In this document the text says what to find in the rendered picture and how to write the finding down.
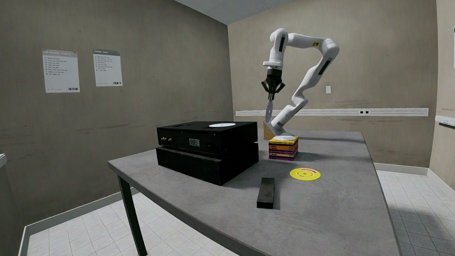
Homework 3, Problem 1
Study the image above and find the red cd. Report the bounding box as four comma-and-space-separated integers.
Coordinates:
266, 101, 273, 123

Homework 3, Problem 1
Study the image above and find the black rectangular box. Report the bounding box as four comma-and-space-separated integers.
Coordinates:
156, 143, 259, 186

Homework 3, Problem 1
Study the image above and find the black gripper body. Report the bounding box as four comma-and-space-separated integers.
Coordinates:
266, 69, 282, 87

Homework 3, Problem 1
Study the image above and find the black rectangular block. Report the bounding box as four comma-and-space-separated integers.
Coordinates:
257, 177, 274, 209

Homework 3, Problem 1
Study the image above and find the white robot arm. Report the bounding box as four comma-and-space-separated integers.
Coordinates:
263, 28, 339, 130

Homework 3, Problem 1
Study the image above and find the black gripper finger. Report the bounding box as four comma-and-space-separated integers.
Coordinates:
261, 80, 273, 101
271, 80, 285, 101

